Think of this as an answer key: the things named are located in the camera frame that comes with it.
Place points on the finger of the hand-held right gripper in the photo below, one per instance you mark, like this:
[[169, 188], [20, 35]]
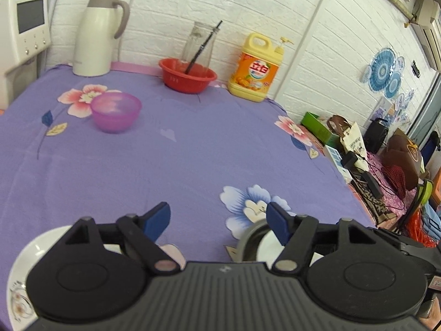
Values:
[[399, 244]]

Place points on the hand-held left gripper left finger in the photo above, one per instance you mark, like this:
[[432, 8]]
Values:
[[156, 219]]

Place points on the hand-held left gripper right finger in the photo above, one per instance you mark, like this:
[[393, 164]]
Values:
[[278, 220]]

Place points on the red and white ceramic bowl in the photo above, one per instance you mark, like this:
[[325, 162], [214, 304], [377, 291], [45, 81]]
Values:
[[267, 248]]

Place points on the stainless steel bowl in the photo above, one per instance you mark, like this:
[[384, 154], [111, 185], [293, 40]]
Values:
[[246, 244]]

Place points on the white floral plate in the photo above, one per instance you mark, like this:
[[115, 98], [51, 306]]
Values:
[[20, 282]]

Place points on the red plastic bag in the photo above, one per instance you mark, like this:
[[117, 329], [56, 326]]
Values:
[[418, 229]]

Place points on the blue cloth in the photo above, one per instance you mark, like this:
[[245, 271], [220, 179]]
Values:
[[434, 222]]

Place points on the purple floral tablecloth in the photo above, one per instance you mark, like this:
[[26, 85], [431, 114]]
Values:
[[172, 165]]

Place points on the dark red mesh pouch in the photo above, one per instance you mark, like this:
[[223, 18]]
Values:
[[396, 181]]

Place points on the black power brick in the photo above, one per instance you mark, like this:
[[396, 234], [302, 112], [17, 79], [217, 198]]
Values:
[[372, 185]]

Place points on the white power strip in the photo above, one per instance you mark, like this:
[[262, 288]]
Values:
[[333, 158]]

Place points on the brown bag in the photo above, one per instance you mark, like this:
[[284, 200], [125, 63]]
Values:
[[405, 157]]

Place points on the black plug adapter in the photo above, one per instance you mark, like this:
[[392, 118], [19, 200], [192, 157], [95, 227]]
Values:
[[349, 160]]

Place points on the green box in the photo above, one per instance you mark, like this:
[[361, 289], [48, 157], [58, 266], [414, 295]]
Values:
[[315, 124]]

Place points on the cream tote bag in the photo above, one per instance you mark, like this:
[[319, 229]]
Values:
[[355, 143]]

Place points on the black speaker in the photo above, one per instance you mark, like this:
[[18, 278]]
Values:
[[375, 136]]

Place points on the purple plastic bowl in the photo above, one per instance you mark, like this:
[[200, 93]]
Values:
[[115, 113]]

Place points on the red plastic bowl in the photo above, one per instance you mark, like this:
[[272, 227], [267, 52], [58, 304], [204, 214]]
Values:
[[182, 81]]

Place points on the yellow detergent bottle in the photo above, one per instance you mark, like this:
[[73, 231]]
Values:
[[251, 76]]

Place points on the small blue paper fan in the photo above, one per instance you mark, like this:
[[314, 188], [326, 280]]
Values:
[[392, 85]]

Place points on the large blue paper fan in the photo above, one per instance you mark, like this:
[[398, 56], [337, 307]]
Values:
[[381, 70]]

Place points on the black stirring stick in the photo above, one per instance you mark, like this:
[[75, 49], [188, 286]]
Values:
[[203, 46]]

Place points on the clear glass jug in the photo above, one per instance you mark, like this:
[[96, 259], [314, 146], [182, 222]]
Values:
[[194, 39]]

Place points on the white thermos jug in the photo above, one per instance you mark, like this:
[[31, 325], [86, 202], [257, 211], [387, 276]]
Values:
[[93, 38]]

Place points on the white water dispenser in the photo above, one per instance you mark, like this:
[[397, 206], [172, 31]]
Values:
[[20, 51]]

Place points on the white air conditioner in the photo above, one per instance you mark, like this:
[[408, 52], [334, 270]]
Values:
[[429, 20]]

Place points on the wall picture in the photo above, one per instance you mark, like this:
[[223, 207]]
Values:
[[381, 110]]

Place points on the black wall hook rack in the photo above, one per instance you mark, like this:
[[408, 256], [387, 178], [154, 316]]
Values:
[[416, 69]]

